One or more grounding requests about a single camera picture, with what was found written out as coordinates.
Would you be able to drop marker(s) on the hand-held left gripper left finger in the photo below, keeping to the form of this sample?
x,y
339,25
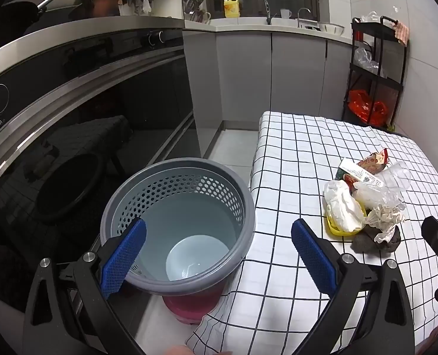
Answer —
x,y
124,255

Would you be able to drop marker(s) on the yellow detergent bottle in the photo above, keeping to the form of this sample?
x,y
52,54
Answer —
x,y
232,7

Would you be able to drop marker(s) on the black frying pan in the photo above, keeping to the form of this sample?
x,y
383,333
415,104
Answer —
x,y
27,7

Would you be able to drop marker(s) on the white black checked tablecloth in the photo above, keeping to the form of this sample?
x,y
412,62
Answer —
x,y
296,162

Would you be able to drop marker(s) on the copper pot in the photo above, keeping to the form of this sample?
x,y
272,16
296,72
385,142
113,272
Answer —
x,y
106,5

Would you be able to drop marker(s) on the clear plastic bottle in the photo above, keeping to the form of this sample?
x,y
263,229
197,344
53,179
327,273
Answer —
x,y
394,177

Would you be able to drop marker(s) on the small black stove knob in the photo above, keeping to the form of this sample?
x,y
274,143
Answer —
x,y
151,38
161,36

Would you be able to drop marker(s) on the red plastic bag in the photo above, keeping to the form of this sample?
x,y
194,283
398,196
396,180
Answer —
x,y
363,107

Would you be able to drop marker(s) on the white kitchen counter cabinets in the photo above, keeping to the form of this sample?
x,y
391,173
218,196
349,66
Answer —
x,y
241,81

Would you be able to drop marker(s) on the black glass stove cabinet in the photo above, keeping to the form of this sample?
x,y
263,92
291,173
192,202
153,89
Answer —
x,y
93,118

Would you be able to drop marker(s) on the red checked cloth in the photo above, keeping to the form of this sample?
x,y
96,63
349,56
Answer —
x,y
402,33

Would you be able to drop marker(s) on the clear plastic bag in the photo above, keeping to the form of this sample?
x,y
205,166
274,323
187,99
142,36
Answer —
x,y
366,61
370,194
372,17

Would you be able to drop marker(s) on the chrome kitchen faucet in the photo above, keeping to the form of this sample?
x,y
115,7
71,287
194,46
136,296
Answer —
x,y
267,11

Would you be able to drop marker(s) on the red snack wrapper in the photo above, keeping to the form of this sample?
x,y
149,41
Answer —
x,y
372,161

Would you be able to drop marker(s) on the white tissue wad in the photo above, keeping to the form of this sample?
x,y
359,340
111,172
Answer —
x,y
342,207

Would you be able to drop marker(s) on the paper drink carton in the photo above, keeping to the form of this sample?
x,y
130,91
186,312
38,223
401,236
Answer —
x,y
352,172

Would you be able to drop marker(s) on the white colander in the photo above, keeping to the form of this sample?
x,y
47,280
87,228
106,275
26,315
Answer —
x,y
332,29

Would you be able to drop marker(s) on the grey perforated plastic basket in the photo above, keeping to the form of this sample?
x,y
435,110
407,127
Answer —
x,y
241,192

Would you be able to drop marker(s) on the white cup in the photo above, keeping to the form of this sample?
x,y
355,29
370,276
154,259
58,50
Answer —
x,y
285,13

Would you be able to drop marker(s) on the yellow plastic container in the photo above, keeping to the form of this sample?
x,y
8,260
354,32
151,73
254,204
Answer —
x,y
337,230

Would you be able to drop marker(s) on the small curved chrome faucet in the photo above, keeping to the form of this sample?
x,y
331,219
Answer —
x,y
304,9

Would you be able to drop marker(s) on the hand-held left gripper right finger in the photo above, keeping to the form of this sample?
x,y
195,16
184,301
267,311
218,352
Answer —
x,y
311,255

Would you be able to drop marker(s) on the crumpled white paper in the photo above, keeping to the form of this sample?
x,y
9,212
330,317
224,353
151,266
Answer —
x,y
381,216

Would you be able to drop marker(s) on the dark grey cloth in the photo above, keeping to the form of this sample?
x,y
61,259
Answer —
x,y
370,240

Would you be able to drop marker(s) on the red plastic stool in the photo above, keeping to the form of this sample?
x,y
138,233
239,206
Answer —
x,y
193,307

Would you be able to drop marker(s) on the black metal shelf cart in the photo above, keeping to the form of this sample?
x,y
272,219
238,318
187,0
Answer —
x,y
376,83

